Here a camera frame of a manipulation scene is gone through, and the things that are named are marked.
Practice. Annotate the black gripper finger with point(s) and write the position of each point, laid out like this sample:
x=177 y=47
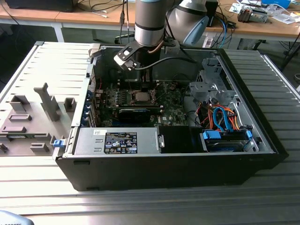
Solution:
x=146 y=79

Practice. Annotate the silver CPU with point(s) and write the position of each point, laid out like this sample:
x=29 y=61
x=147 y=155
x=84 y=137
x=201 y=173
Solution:
x=140 y=98

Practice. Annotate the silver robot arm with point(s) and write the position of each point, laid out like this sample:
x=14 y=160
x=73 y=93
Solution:
x=148 y=23

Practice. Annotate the CPU socket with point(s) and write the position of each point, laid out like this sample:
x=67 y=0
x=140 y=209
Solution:
x=131 y=98

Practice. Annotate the silver CPU cooler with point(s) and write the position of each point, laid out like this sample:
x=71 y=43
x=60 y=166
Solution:
x=248 y=15

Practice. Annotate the graphics card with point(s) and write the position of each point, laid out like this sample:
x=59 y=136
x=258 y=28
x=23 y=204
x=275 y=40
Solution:
x=133 y=116

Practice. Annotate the green motherboard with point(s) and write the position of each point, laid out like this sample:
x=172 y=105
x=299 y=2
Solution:
x=173 y=110

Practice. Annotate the small white device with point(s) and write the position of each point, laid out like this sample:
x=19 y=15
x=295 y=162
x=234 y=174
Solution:
x=207 y=42

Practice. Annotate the silver drive cage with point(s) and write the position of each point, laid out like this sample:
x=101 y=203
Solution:
x=211 y=91

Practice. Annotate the silver power supply unit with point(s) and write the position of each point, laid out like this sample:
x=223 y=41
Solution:
x=89 y=140

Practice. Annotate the black PC case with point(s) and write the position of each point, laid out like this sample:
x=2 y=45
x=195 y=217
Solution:
x=140 y=171

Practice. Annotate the grey parts rack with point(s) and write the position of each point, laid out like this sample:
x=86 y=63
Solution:
x=50 y=105

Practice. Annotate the hard disk in blue carrier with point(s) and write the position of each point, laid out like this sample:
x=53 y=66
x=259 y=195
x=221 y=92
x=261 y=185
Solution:
x=225 y=145

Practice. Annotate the blue plastic clip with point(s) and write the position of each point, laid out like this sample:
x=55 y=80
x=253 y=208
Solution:
x=58 y=143

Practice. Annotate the wooden desk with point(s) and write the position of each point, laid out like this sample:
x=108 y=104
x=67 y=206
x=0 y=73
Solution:
x=257 y=29
x=35 y=16

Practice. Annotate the black equipment box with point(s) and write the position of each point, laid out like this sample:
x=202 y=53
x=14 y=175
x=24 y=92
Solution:
x=39 y=4

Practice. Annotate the blue box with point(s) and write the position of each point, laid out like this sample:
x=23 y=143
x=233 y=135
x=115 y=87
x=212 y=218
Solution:
x=276 y=2

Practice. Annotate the green RAM stick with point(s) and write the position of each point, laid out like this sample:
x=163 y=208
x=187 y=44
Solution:
x=16 y=136

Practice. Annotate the clear plastic bag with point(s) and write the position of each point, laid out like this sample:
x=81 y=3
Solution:
x=284 y=17

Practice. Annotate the grey rounded object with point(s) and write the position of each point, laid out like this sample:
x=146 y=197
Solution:
x=11 y=219

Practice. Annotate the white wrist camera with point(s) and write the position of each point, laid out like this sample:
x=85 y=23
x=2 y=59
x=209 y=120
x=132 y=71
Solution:
x=124 y=57

